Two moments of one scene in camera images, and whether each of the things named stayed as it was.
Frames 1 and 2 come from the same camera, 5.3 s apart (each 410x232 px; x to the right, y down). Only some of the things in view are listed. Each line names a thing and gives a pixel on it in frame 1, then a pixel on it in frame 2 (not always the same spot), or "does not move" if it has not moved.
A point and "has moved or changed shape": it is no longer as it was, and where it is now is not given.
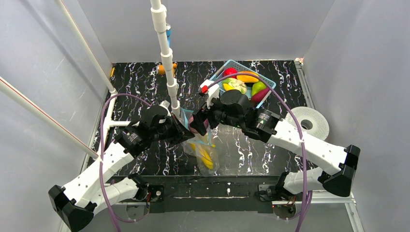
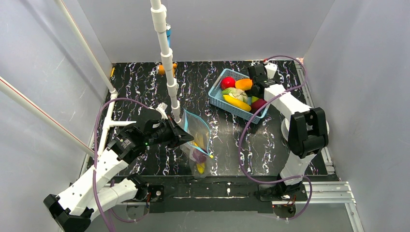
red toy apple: [230, 70] → [226, 82]
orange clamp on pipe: [161, 70] does not move
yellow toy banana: [227, 87] has moved or changed shape
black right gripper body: [202, 118] → [256, 88]
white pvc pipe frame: [159, 14] does not move
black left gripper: [179, 128] does not move
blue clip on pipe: [168, 33] does not move
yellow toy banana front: [205, 157] → [200, 166]
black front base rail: [216, 193] does not move
